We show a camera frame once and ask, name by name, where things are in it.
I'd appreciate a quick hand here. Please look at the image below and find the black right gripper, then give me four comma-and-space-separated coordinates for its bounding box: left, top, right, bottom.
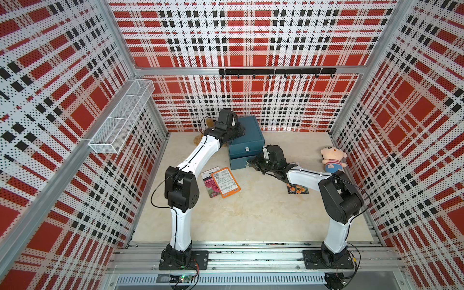
246, 152, 277, 175

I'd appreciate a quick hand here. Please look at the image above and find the teal drawer cabinet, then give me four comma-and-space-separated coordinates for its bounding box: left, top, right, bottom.
228, 116, 265, 170

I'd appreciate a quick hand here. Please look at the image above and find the orange marigold seed bag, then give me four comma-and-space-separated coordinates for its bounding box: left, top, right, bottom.
286, 184, 309, 195

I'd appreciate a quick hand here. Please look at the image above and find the orange bordered seed bag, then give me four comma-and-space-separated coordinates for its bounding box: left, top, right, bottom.
211, 167, 241, 199

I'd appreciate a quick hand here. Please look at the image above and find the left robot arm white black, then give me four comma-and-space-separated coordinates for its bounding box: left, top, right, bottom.
164, 108, 245, 266

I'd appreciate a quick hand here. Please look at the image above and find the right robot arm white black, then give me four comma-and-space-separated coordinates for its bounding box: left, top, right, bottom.
247, 145, 364, 268

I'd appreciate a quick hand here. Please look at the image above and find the brown teddy bear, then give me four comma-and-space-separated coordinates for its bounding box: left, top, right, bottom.
193, 118, 215, 146

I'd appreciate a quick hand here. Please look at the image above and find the plush doll striped shirt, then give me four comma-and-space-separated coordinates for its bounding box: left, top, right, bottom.
320, 146, 347, 173

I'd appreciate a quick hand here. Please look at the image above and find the green circuit board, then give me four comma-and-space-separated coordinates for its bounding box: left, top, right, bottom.
169, 274, 195, 285

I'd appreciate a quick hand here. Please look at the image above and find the black hook rail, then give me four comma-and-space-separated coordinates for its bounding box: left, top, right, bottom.
218, 68, 337, 77

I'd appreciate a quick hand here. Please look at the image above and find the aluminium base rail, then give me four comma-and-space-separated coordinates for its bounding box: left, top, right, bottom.
103, 242, 413, 290

